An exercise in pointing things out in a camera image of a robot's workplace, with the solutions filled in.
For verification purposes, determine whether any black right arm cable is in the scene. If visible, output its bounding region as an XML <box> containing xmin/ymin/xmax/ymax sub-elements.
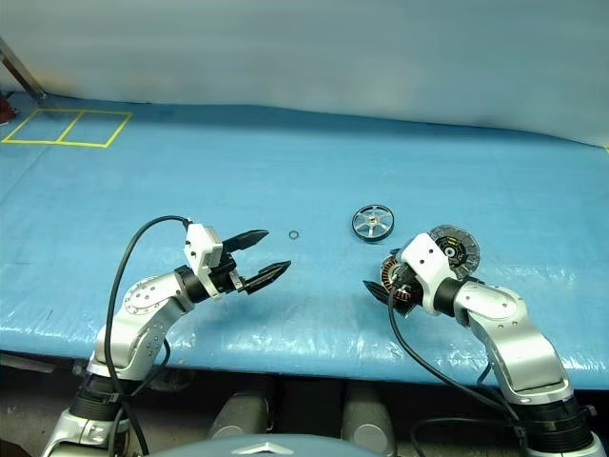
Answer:
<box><xmin>387</xmin><ymin>285</ymin><xmax>529</xmax><ymax>457</ymax></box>

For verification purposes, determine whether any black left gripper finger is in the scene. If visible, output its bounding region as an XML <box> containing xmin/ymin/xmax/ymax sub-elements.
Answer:
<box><xmin>242</xmin><ymin>259</ymin><xmax>292</xmax><ymax>293</ymax></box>
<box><xmin>222</xmin><ymin>228</ymin><xmax>271</xmax><ymax>254</ymax></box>

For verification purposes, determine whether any copper coil motor stator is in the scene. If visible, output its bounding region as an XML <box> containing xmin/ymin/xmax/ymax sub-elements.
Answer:
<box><xmin>379</xmin><ymin>255</ymin><xmax>414</xmax><ymax>306</ymax></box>

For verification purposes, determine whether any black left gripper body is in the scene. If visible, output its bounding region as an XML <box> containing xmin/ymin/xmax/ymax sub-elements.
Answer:
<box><xmin>207</xmin><ymin>243</ymin><xmax>249</xmax><ymax>299</ymax></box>

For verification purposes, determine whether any grey rounded shape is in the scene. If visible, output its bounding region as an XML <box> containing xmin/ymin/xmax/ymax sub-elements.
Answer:
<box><xmin>207</xmin><ymin>393</ymin><xmax>271</xmax><ymax>442</ymax></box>
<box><xmin>342</xmin><ymin>383</ymin><xmax>397</xmax><ymax>444</ymax></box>

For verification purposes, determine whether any blue-grey robot torso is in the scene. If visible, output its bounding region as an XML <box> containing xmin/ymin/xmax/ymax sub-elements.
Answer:
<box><xmin>150</xmin><ymin>432</ymin><xmax>365</xmax><ymax>457</ymax></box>

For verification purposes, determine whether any slanted metal bar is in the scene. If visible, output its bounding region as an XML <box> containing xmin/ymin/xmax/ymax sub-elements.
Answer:
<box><xmin>0</xmin><ymin>36</ymin><xmax>47</xmax><ymax>100</ymax></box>

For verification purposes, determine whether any yellow tape rectangle outline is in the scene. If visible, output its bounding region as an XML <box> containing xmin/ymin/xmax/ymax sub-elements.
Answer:
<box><xmin>1</xmin><ymin>109</ymin><xmax>133</xmax><ymax>149</ymax></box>

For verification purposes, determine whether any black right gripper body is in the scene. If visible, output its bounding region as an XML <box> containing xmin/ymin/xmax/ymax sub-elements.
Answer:
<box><xmin>397</xmin><ymin>266</ymin><xmax>424</xmax><ymax>319</ymax></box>

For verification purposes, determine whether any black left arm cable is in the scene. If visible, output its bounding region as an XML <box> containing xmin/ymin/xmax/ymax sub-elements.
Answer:
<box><xmin>105</xmin><ymin>214</ymin><xmax>194</xmax><ymax>457</ymax></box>

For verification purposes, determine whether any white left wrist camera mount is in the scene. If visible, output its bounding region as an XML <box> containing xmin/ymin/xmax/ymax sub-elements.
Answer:
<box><xmin>183</xmin><ymin>222</ymin><xmax>225</xmax><ymax>299</ymax></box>

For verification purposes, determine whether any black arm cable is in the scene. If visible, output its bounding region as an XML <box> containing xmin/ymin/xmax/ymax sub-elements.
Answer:
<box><xmin>105</xmin><ymin>214</ymin><xmax>194</xmax><ymax>457</ymax></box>
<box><xmin>387</xmin><ymin>285</ymin><xmax>529</xmax><ymax>457</ymax></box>

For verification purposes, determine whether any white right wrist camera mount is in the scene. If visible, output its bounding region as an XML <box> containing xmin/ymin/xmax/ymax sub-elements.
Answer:
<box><xmin>401</xmin><ymin>231</ymin><xmax>462</xmax><ymax>316</ymax></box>

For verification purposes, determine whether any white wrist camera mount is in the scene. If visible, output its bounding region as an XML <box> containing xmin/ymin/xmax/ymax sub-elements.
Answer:
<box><xmin>183</xmin><ymin>222</ymin><xmax>225</xmax><ymax>299</ymax></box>
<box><xmin>401</xmin><ymin>231</ymin><xmax>462</xmax><ymax>316</ymax></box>

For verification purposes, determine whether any blue plastic table cover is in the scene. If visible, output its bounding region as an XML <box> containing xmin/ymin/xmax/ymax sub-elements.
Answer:
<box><xmin>0</xmin><ymin>89</ymin><xmax>609</xmax><ymax>382</ymax></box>

